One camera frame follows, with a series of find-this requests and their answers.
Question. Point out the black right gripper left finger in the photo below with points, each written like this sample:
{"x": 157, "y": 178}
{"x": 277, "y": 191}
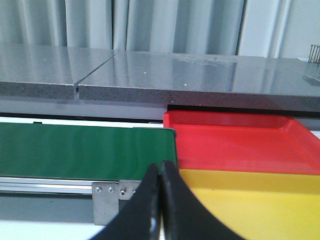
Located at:
{"x": 139, "y": 219}

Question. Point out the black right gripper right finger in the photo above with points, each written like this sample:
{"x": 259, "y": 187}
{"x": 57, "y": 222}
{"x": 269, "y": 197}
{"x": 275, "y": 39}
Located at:
{"x": 184, "y": 216}

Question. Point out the yellow plastic tray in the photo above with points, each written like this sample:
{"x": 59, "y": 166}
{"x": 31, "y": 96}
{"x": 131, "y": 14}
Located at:
{"x": 260, "y": 206}

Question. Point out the red plastic tray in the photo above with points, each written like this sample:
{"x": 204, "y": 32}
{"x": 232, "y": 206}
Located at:
{"x": 244, "y": 142}

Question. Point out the green conveyor belt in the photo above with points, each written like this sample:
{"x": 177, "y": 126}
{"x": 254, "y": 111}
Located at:
{"x": 75, "y": 152}

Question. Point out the grey granite counter slab left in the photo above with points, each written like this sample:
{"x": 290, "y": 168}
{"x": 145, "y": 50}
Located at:
{"x": 49, "y": 72}

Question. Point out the white pleated curtain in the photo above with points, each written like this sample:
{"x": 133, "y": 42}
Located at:
{"x": 262, "y": 28}

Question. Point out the steel conveyor support bracket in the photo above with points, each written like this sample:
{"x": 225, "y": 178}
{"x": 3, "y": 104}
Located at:
{"x": 105, "y": 202}

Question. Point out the aluminium conveyor frame rail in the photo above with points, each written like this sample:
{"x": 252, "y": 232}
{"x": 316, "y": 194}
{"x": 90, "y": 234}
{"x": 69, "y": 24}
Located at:
{"x": 65, "y": 186}

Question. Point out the dark wire rack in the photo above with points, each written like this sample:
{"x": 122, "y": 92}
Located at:
{"x": 314, "y": 54}

